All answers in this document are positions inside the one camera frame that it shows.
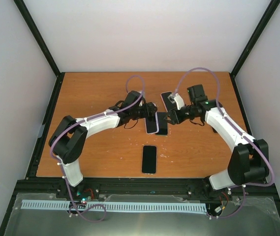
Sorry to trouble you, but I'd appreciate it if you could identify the black phone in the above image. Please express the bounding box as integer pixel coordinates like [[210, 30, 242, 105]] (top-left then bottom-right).
[[141, 146, 157, 175], [156, 112, 168, 136]]

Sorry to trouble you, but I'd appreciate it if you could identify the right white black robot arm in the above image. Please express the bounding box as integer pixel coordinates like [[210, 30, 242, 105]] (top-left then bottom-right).
[[161, 85, 271, 194]]

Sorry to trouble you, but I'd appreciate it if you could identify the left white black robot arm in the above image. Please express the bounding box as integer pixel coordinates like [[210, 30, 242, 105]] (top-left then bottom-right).
[[48, 90, 157, 198]]

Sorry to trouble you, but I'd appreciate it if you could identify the phone in pink case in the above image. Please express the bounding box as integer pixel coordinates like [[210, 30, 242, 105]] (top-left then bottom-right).
[[161, 91, 177, 112]]

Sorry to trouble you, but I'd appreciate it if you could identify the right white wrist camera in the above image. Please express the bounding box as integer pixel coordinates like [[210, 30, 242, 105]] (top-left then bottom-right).
[[167, 93, 185, 110]]

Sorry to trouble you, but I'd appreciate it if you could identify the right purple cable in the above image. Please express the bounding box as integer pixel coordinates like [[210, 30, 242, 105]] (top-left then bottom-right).
[[173, 66, 276, 220]]

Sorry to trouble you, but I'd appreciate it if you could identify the purple cable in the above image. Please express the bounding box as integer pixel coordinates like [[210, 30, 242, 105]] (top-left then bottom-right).
[[49, 74, 147, 223], [173, 66, 276, 220]]

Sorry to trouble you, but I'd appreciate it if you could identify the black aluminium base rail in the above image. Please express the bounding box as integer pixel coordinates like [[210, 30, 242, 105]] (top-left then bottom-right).
[[16, 177, 277, 204]]

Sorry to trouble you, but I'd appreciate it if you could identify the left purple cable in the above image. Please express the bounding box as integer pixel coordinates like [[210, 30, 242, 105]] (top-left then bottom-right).
[[49, 74, 147, 223]]

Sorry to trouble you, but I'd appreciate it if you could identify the right black frame post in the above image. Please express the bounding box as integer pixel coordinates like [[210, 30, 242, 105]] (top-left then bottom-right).
[[230, 0, 280, 79]]

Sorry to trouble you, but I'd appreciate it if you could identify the black frame post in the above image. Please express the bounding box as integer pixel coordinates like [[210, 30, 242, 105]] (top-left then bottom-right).
[[13, 0, 63, 78], [230, 0, 280, 79]]

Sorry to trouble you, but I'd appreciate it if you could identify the light blue slotted cable duct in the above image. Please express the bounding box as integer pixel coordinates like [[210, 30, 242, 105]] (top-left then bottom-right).
[[20, 200, 207, 214]]

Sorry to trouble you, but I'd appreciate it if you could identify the left black frame post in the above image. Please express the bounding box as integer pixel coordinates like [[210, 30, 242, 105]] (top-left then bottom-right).
[[13, 0, 63, 78]]

